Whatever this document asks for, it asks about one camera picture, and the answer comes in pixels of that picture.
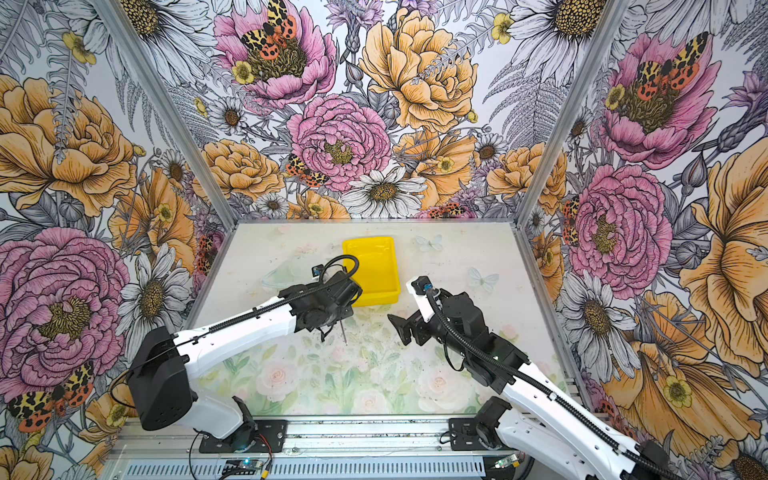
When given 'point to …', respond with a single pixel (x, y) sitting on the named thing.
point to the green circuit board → (251, 464)
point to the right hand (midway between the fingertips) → (406, 314)
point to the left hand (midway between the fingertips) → (338, 313)
